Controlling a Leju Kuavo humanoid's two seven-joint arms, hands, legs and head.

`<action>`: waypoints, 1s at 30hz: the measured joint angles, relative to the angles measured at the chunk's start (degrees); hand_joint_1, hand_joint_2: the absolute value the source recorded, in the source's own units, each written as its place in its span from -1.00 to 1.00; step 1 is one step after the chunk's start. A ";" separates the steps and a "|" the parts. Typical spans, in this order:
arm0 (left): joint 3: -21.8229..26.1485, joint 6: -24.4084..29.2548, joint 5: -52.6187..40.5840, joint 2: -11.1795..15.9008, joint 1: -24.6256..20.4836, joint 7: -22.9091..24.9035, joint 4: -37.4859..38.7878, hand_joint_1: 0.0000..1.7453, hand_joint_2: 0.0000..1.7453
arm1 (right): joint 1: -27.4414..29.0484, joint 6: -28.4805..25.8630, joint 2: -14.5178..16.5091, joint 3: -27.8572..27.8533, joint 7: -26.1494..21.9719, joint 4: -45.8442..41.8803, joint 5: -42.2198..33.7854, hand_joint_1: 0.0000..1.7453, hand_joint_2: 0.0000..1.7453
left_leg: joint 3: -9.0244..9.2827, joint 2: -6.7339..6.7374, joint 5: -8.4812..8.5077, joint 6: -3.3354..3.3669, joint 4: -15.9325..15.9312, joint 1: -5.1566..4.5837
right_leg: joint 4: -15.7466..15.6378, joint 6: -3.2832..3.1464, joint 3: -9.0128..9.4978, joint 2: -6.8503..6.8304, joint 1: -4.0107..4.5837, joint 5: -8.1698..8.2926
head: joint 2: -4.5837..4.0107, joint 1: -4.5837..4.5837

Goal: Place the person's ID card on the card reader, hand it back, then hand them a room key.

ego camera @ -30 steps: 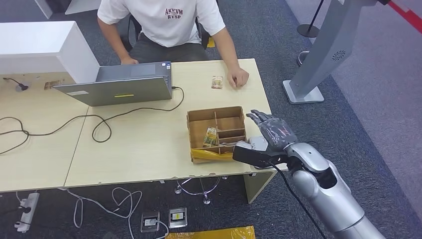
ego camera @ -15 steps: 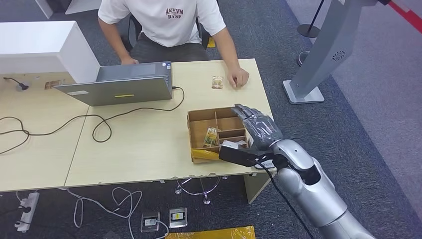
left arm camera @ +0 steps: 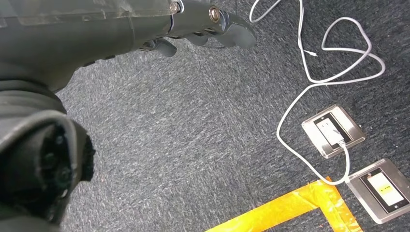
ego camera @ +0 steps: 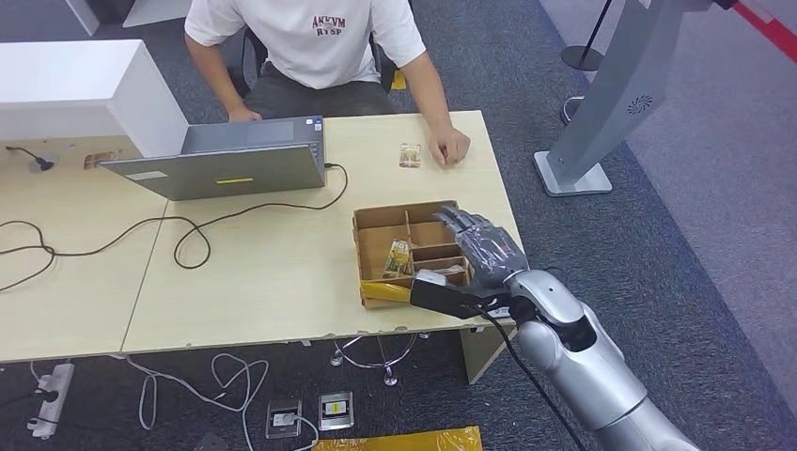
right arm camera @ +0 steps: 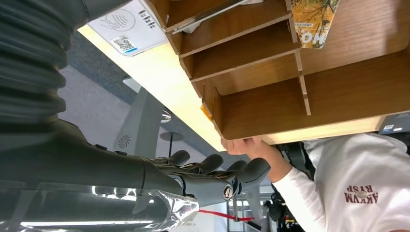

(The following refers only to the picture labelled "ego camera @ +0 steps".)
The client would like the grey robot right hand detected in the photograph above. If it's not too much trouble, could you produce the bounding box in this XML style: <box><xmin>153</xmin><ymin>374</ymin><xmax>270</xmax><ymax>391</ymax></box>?
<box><xmin>433</xmin><ymin>205</ymin><xmax>530</xmax><ymax>297</ymax></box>

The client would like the person's left hand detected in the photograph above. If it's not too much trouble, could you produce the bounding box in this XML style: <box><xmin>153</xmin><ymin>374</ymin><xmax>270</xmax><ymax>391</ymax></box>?
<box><xmin>428</xmin><ymin>124</ymin><xmax>473</xmax><ymax>169</ymax></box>

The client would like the person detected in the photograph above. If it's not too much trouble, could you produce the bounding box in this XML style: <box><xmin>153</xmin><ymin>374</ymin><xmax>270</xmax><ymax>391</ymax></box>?
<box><xmin>184</xmin><ymin>0</ymin><xmax>473</xmax><ymax>169</ymax></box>

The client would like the grey laptop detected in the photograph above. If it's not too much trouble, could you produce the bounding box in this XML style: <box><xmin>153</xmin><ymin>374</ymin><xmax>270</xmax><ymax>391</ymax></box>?
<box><xmin>101</xmin><ymin>116</ymin><xmax>327</xmax><ymax>202</ymax></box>

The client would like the black office chair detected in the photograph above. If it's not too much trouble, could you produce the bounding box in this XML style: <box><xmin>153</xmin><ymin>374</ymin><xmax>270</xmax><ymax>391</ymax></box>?
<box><xmin>239</xmin><ymin>27</ymin><xmax>399</xmax><ymax>95</ymax></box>

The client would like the beige desk leg panel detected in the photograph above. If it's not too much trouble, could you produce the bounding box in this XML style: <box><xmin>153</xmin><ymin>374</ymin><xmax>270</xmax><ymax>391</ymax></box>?
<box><xmin>459</xmin><ymin>323</ymin><xmax>521</xmax><ymax>385</ymax></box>

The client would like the brown wooden organiser box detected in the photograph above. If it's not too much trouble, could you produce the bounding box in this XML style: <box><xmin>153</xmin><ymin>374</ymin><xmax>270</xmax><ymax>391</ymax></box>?
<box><xmin>352</xmin><ymin>199</ymin><xmax>469</xmax><ymax>311</ymax></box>

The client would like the yellow plastic strip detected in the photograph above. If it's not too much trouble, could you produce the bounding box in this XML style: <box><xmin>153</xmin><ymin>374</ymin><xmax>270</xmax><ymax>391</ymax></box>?
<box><xmin>361</xmin><ymin>280</ymin><xmax>414</xmax><ymax>305</ymax></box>

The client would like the chrome chair base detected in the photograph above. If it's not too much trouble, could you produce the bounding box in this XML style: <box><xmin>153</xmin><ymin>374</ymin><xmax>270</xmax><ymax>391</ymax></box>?
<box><xmin>330</xmin><ymin>333</ymin><xmax>432</xmax><ymax>388</ymax></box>

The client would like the grey kiosk stand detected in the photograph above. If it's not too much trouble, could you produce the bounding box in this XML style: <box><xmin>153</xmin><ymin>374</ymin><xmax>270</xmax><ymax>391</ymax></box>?
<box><xmin>532</xmin><ymin>0</ymin><xmax>736</xmax><ymax>198</ymax></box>

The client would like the yellow plastic bag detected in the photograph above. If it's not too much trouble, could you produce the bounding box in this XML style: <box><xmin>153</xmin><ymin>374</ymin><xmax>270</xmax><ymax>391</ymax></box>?
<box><xmin>311</xmin><ymin>426</ymin><xmax>484</xmax><ymax>451</ymax></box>

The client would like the floor socket with yellow label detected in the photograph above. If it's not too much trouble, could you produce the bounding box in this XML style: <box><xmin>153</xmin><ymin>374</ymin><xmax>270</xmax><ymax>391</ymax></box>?
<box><xmin>318</xmin><ymin>391</ymin><xmax>355</xmax><ymax>432</ymax></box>

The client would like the floor socket with white plug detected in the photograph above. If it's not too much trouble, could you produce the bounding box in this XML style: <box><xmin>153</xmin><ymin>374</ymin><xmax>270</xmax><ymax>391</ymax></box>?
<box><xmin>265</xmin><ymin>399</ymin><xmax>304</xmax><ymax>441</ymax></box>

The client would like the white power strip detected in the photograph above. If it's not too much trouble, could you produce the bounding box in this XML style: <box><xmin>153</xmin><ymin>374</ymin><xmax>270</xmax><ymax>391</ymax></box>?
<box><xmin>25</xmin><ymin>363</ymin><xmax>76</xmax><ymax>441</ymax></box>

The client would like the red barrier belt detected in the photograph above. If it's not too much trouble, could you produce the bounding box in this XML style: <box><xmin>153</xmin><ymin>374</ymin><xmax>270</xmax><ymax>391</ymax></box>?
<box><xmin>731</xmin><ymin>1</ymin><xmax>797</xmax><ymax>65</ymax></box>

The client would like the black laptop power cable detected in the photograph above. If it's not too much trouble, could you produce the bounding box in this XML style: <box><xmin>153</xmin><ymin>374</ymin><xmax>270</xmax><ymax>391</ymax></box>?
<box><xmin>0</xmin><ymin>163</ymin><xmax>350</xmax><ymax>294</ymax></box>

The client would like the chrome ring base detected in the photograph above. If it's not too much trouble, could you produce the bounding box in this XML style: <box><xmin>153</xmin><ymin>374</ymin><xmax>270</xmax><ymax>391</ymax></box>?
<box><xmin>560</xmin><ymin>96</ymin><xmax>586</xmax><ymax>127</ymax></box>

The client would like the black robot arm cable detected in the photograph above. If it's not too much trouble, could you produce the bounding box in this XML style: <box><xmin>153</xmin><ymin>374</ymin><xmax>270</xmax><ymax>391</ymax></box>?
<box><xmin>473</xmin><ymin>304</ymin><xmax>589</xmax><ymax>451</ymax></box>

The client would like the black stanchion post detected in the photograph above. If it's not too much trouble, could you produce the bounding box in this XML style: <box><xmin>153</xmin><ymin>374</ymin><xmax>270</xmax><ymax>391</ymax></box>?
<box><xmin>560</xmin><ymin>0</ymin><xmax>615</xmax><ymax>72</ymax></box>

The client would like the short black plug cable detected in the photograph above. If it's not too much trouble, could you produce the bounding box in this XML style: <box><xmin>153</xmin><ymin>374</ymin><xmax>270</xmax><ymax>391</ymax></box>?
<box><xmin>6</xmin><ymin>146</ymin><xmax>56</xmax><ymax>172</ymax></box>

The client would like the white floor cable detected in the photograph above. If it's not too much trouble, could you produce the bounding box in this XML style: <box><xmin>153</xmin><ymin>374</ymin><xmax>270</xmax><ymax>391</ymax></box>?
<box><xmin>108</xmin><ymin>353</ymin><xmax>320</xmax><ymax>451</ymax></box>

